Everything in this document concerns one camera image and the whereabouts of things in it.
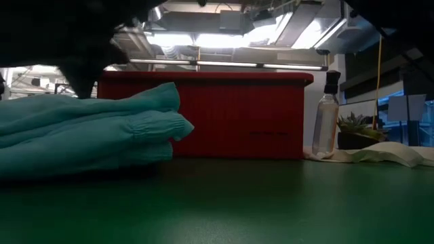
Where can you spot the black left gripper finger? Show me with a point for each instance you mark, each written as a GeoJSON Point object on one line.
{"type": "Point", "coordinates": [88, 67]}

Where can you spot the teal shorts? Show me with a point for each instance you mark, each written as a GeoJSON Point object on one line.
{"type": "Point", "coordinates": [84, 135]}

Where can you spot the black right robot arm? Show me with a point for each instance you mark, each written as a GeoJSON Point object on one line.
{"type": "Point", "coordinates": [407, 20]}

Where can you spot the red plastic laundry bin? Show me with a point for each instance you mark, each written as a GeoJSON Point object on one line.
{"type": "Point", "coordinates": [237, 112]}

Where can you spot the long ceiling light strip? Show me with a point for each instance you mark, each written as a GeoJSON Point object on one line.
{"type": "Point", "coordinates": [223, 63]}

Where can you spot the clear spray bottle black cap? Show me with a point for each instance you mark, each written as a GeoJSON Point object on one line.
{"type": "Point", "coordinates": [326, 122]}

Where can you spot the small potted succulent plant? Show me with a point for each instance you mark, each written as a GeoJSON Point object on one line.
{"type": "Point", "coordinates": [359, 133]}

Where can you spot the cream canvas tote bag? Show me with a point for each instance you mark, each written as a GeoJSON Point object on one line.
{"type": "Point", "coordinates": [379, 152]}

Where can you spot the white board on stand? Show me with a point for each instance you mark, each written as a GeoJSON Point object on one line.
{"type": "Point", "coordinates": [407, 108]}

